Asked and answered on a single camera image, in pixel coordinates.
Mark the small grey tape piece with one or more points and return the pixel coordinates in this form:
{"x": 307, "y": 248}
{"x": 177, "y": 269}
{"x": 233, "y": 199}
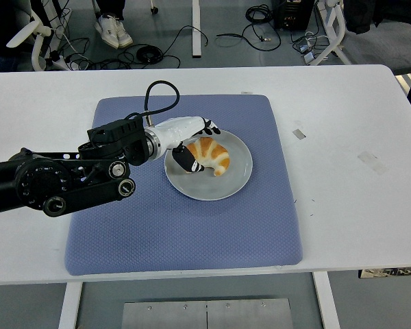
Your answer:
{"x": 298, "y": 134}

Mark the white office chair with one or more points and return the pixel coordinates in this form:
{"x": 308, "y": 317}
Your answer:
{"x": 37, "y": 51}

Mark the orange striped croissant bread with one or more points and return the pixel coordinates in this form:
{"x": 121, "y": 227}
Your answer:
{"x": 215, "y": 154}

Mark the blue quilted mat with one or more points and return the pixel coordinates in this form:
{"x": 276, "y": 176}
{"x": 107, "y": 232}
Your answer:
{"x": 123, "y": 233}

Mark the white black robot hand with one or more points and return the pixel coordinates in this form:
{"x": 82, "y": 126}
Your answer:
{"x": 178, "y": 130}

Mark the black equipment box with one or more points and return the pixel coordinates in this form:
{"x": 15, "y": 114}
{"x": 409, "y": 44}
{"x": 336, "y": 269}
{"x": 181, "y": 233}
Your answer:
{"x": 291, "y": 13}

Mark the white vertical post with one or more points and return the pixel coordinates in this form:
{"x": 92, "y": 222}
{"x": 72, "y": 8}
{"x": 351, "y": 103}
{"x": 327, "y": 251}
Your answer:
{"x": 196, "y": 34}

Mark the grey round plate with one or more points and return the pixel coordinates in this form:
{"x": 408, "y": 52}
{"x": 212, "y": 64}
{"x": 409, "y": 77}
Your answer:
{"x": 209, "y": 188}

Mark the white power strip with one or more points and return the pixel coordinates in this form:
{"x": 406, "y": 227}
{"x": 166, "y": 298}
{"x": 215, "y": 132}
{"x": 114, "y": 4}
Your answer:
{"x": 59, "y": 62}

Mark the grey metal plate with screws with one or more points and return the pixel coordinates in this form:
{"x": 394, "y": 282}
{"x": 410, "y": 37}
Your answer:
{"x": 164, "y": 315}

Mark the grey power adapter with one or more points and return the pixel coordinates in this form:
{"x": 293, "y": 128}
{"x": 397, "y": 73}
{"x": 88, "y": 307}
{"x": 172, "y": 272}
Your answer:
{"x": 309, "y": 58}

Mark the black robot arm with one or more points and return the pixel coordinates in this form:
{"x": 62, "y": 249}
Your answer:
{"x": 37, "y": 181}

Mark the large clear tape piece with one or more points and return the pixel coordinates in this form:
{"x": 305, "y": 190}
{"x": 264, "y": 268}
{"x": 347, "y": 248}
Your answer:
{"x": 371, "y": 162}

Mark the grey seat office chair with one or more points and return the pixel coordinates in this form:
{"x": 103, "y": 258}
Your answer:
{"x": 380, "y": 41}

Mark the person with white shoes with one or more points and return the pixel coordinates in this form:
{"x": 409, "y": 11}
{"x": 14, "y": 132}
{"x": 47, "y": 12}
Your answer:
{"x": 113, "y": 31}

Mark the white table leg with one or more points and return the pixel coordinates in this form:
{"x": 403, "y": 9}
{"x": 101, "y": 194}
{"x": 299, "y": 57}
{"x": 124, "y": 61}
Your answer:
{"x": 70, "y": 305}
{"x": 325, "y": 301}

